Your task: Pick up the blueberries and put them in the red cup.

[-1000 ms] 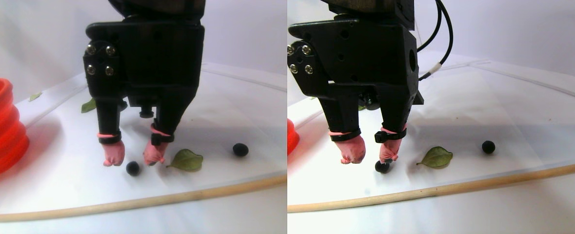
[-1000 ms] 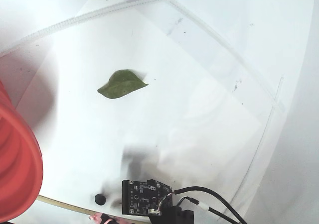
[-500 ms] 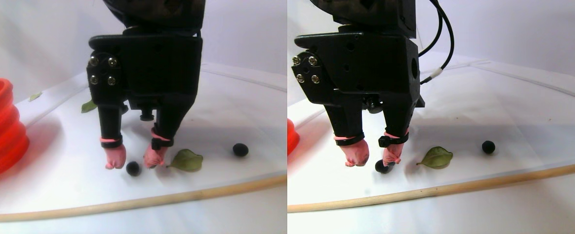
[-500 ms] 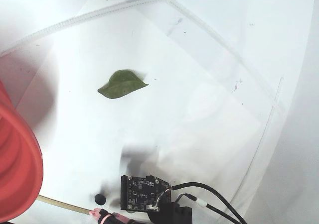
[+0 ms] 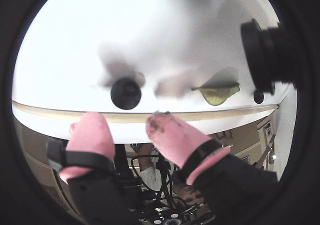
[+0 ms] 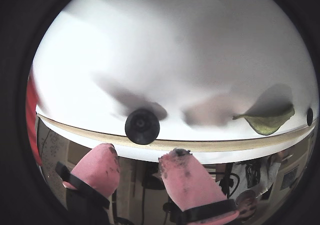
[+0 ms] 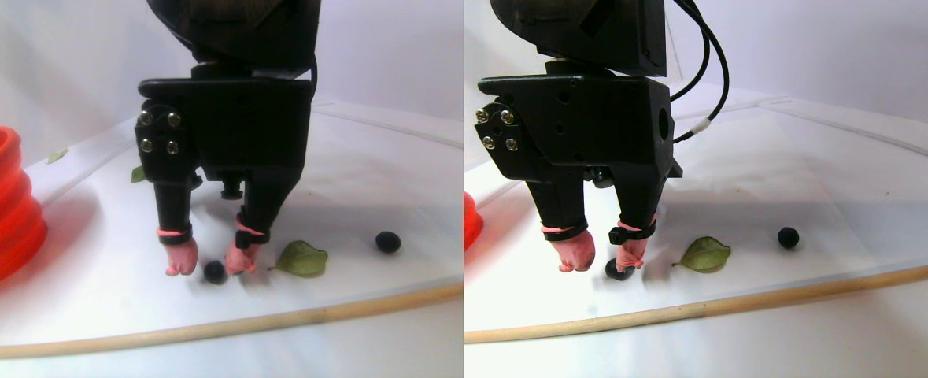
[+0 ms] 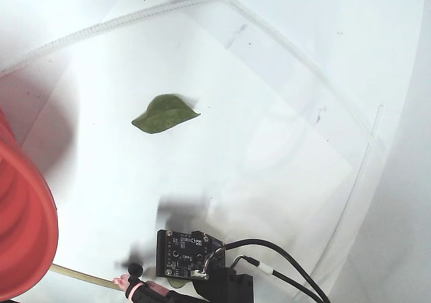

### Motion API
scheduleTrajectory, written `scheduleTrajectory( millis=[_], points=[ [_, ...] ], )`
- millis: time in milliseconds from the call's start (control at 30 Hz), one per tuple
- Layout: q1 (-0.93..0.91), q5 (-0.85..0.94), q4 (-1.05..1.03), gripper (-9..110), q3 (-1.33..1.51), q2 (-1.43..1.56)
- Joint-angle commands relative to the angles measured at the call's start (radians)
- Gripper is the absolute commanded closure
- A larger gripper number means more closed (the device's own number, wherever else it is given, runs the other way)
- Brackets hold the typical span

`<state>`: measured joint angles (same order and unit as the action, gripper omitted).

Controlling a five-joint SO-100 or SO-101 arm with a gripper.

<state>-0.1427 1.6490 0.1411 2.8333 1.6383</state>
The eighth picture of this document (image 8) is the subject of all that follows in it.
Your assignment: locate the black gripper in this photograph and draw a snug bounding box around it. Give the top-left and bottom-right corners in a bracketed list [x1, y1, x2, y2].
[113, 267, 255, 303]

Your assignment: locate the red collapsible ribbed cup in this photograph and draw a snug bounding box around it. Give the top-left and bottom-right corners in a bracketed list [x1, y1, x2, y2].
[0, 107, 59, 301]

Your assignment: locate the large light green leaf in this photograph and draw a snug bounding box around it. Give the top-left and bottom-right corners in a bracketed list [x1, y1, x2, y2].
[167, 277, 193, 290]

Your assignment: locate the tan wooden edge strip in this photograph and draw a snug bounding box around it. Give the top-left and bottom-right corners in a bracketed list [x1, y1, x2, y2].
[51, 263, 121, 291]

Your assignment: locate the dark green curled leaf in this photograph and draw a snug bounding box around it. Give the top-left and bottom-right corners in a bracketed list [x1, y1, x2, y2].
[131, 93, 201, 135]

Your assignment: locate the black cable with coloured wires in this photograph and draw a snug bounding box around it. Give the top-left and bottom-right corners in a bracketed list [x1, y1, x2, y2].
[201, 238, 333, 303]

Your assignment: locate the black cable with white sleeve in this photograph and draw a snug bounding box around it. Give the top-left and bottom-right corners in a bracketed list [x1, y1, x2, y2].
[231, 255, 325, 303]

